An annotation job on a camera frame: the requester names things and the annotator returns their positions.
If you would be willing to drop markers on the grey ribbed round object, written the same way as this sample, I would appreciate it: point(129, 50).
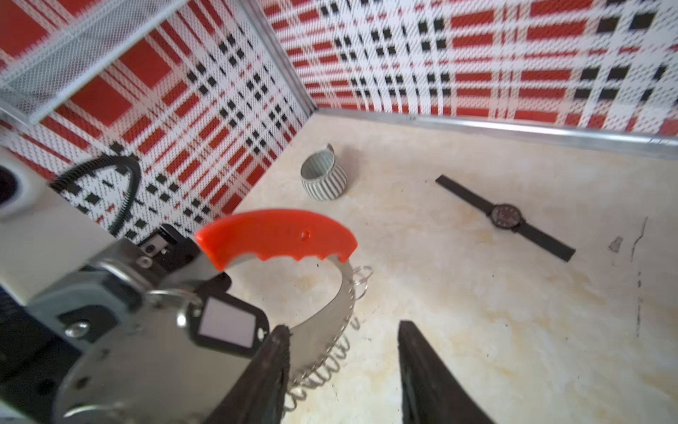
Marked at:
point(322, 177)

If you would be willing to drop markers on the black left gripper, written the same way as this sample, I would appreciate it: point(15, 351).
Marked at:
point(111, 286)

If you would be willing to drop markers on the white wire mesh basket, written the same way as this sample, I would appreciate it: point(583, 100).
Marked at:
point(53, 72)

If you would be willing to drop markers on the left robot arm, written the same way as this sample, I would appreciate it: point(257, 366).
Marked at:
point(147, 224)

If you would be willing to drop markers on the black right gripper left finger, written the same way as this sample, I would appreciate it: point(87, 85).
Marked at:
point(258, 395)

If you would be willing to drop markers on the black wrist watch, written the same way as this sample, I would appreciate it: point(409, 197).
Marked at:
point(508, 217)

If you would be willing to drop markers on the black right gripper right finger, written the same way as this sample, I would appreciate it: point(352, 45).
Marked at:
point(430, 393)

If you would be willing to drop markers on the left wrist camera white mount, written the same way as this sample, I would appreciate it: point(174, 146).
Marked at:
point(43, 237)

